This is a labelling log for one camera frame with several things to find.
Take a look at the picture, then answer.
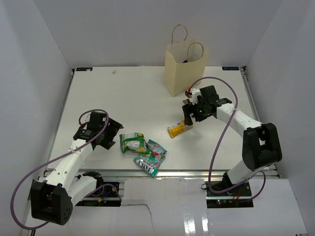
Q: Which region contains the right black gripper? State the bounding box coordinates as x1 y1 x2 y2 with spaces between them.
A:
183 99 212 126

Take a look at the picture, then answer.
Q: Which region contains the yellow snack bar wrapper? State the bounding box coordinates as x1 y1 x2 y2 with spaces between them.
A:
167 120 193 139

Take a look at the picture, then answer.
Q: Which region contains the green snack packet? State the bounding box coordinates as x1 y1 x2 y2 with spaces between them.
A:
119 132 149 153

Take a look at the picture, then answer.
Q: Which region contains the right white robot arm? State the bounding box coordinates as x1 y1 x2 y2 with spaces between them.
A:
182 86 282 196

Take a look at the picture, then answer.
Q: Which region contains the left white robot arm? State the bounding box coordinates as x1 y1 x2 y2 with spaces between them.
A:
30 111 123 225

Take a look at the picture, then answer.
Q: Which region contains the cream paper bag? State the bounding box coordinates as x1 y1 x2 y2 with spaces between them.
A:
163 29 209 96

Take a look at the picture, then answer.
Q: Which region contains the teal Fox's candy bag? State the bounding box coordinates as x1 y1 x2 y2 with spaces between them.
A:
133 139 167 177

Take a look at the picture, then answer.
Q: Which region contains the brown chocolate bar upper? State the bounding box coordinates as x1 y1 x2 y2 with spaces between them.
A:
185 90 192 98

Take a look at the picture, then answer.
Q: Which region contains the right blue corner label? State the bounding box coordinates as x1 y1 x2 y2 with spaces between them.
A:
222 66 239 71

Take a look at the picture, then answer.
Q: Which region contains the blue corner label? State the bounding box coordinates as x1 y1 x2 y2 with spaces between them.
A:
222 66 239 71
75 67 93 72

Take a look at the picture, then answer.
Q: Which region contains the left blue corner label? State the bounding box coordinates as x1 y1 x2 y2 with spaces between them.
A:
75 67 93 72

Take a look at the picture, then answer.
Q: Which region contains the white paper sheet front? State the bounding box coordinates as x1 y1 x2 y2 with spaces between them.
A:
35 179 307 236

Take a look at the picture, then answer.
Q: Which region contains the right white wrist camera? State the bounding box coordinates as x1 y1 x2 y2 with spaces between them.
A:
188 88 201 105

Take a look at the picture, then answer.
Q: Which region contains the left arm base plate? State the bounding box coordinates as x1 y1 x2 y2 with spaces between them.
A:
76 186 121 207

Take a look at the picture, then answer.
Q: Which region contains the aluminium table frame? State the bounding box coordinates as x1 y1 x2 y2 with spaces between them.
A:
19 65 280 236

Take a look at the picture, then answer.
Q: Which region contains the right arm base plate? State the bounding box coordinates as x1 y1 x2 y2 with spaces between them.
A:
201 182 253 209

